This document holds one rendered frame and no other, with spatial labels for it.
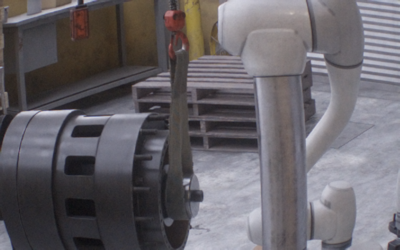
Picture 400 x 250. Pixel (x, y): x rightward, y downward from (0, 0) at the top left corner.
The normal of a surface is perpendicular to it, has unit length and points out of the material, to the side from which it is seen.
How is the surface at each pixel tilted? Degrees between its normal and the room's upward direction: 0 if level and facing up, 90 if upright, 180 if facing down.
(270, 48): 86
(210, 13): 90
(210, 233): 0
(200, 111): 90
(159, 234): 107
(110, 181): 62
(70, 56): 90
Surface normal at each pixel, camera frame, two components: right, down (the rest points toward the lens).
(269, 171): -0.66, 0.11
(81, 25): 0.32, 0.21
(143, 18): 0.77, 0.09
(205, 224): -0.08, -0.97
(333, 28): 0.14, 0.45
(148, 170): -0.22, -0.43
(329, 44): 0.11, 0.70
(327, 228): -0.10, 0.29
